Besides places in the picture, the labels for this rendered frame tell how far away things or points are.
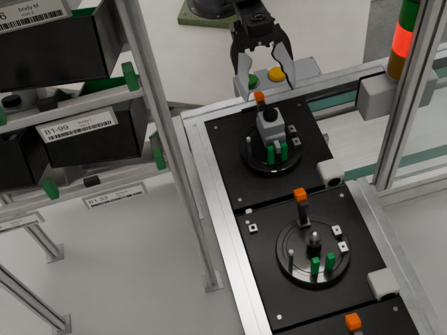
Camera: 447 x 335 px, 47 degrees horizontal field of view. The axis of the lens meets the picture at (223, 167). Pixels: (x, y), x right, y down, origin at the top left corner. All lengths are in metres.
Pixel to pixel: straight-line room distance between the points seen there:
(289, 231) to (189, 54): 0.70
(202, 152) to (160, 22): 0.59
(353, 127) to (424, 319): 0.47
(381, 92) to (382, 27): 2.02
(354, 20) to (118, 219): 0.88
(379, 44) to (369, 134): 1.59
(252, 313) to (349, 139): 0.47
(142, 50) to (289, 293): 0.58
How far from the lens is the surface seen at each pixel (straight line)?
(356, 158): 1.19
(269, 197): 1.06
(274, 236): 1.02
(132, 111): 0.72
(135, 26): 0.54
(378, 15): 2.96
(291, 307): 0.97
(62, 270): 1.21
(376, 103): 0.90
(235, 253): 1.03
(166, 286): 1.12
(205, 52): 1.51
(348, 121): 1.25
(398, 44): 0.83
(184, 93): 1.41
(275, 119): 1.03
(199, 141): 1.18
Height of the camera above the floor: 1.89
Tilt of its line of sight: 56 degrees down
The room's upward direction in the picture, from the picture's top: 10 degrees counter-clockwise
